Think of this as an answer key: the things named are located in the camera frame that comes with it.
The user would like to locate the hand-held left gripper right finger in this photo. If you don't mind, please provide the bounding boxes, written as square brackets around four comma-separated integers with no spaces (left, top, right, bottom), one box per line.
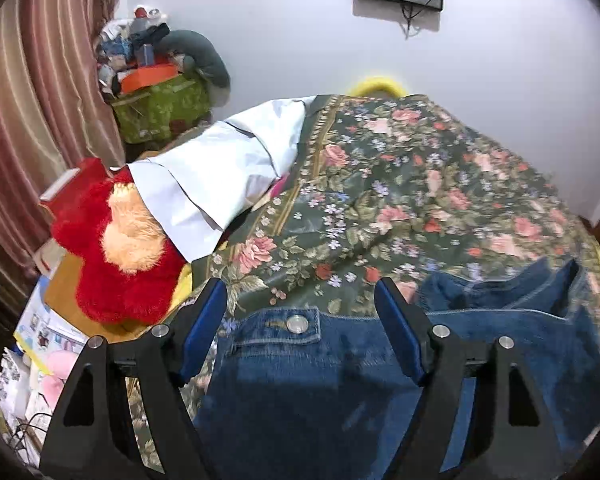
[374,276,564,480]

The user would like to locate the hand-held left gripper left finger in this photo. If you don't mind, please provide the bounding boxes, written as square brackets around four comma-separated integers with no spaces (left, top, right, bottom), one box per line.
[39,276,229,480]

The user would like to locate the blue denim jeans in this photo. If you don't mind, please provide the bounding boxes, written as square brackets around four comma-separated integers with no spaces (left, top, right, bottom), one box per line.
[192,257,600,480]

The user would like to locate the red plush toy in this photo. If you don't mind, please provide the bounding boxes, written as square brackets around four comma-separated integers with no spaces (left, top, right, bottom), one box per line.
[51,167,187,326]

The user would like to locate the floral green blanket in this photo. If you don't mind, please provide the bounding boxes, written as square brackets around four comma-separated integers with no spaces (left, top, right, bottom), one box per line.
[130,92,600,471]

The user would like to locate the white plastic sheet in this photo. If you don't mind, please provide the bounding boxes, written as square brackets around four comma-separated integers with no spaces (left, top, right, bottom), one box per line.
[111,95,319,262]

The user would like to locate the brown cardboard box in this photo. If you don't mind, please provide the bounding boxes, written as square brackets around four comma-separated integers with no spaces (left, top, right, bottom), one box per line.
[42,252,147,342]

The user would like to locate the stack of printed papers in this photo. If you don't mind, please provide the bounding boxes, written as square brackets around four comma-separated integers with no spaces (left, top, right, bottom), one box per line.
[0,280,89,461]

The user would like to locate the red box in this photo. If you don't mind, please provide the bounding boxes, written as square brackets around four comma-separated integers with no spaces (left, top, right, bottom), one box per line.
[40,157,115,212]

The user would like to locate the green storage box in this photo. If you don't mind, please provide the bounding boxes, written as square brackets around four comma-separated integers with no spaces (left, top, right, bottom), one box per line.
[111,76,212,145]

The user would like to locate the orange box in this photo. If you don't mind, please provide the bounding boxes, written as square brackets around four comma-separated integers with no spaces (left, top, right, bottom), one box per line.
[121,64,179,95]

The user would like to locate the grey plush pillow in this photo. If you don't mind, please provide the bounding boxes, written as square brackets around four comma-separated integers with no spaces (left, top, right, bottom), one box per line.
[165,30,232,107]

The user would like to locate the striped pink curtain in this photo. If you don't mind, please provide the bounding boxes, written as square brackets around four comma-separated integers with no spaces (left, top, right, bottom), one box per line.
[0,0,129,302]

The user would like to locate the pile of household clutter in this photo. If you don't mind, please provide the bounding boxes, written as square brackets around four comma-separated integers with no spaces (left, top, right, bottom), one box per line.
[96,6,174,96]

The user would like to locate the black cable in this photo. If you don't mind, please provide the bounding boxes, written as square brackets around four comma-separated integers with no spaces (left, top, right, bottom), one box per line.
[400,2,422,37]

